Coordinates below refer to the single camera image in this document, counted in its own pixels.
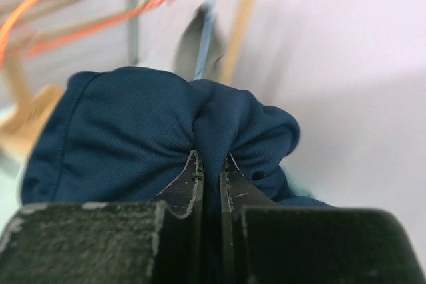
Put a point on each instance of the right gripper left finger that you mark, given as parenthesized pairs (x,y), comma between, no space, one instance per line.
(99,242)

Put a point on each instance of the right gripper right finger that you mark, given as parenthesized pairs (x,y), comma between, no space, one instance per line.
(264,242)

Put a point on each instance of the navy blue shorts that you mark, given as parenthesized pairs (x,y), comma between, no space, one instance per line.
(124,135)

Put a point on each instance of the grey shorts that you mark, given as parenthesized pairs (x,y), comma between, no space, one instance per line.
(190,49)

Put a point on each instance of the orange plastic hanger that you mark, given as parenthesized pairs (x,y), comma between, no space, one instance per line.
(34,27)

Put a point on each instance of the wooden clothes rack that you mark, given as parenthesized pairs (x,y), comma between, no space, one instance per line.
(32,87)

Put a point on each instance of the blue wire hanger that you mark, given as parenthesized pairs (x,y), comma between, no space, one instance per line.
(205,38)

